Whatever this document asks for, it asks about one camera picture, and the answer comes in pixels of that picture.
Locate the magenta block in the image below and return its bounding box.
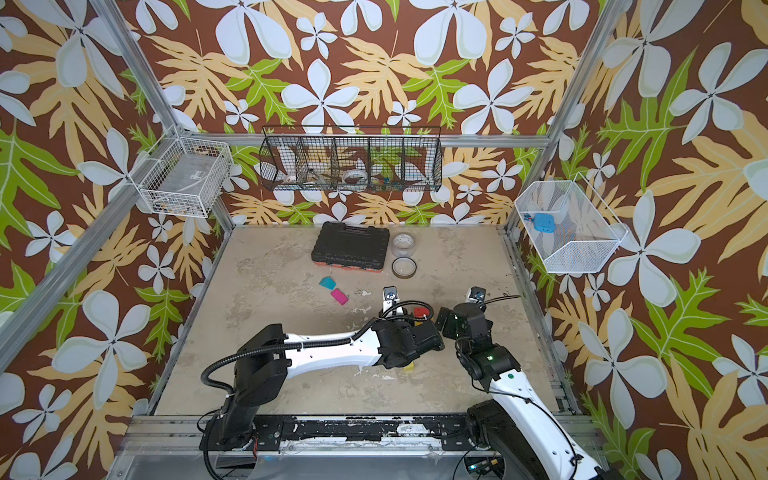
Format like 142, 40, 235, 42
331, 289, 349, 305

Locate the teal block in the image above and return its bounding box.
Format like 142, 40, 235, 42
319, 276, 336, 290

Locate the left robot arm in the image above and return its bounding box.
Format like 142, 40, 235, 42
200, 316, 444, 451

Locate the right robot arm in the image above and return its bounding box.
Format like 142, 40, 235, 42
436, 303, 622, 479

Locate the brown tape roll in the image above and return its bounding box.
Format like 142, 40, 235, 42
391, 257, 418, 279

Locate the clear tape roll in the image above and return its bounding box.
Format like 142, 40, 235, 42
390, 233, 416, 258

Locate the black tool case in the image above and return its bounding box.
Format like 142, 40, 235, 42
311, 222, 390, 272

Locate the blue object in basket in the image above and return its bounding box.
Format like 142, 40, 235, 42
531, 213, 557, 234

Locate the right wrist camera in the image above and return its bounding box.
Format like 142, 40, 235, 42
466, 286, 487, 304

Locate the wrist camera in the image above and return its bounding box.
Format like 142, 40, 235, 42
466, 286, 487, 304
381, 286, 399, 316

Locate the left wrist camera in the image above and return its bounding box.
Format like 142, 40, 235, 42
381, 286, 399, 316

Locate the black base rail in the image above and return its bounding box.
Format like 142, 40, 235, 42
251, 413, 481, 452

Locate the white wire basket right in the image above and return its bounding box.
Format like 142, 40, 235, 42
515, 180, 628, 276

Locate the white wire basket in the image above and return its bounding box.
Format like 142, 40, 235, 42
134, 137, 233, 218
515, 180, 628, 276

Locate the black wire basket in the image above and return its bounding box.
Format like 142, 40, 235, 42
256, 125, 444, 193

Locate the white wire basket left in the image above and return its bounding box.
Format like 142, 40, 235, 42
134, 137, 233, 218

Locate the aluminium frame post left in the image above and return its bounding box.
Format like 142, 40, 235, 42
0, 125, 181, 373

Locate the aluminium frame post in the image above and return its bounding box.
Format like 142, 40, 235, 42
0, 125, 181, 373
503, 0, 631, 235

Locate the aluminium frame post right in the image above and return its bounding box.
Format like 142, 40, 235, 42
503, 0, 631, 235

